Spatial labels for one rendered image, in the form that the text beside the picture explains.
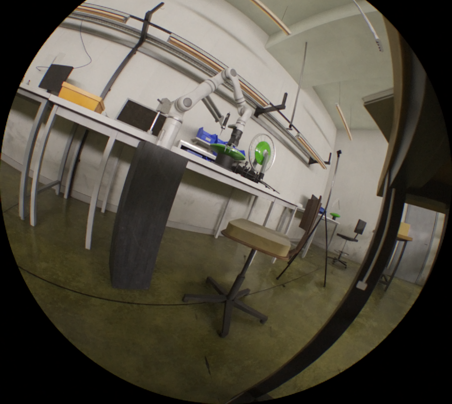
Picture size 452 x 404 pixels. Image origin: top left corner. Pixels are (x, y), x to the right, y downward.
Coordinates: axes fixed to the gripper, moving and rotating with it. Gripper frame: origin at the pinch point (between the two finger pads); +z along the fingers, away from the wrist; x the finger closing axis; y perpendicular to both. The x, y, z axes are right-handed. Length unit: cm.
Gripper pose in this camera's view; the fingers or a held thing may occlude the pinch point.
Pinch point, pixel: (226, 152)
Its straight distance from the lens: 109.6
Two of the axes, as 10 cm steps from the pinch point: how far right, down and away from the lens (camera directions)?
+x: -6.3, -1.9, 7.5
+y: 6.9, 3.0, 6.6
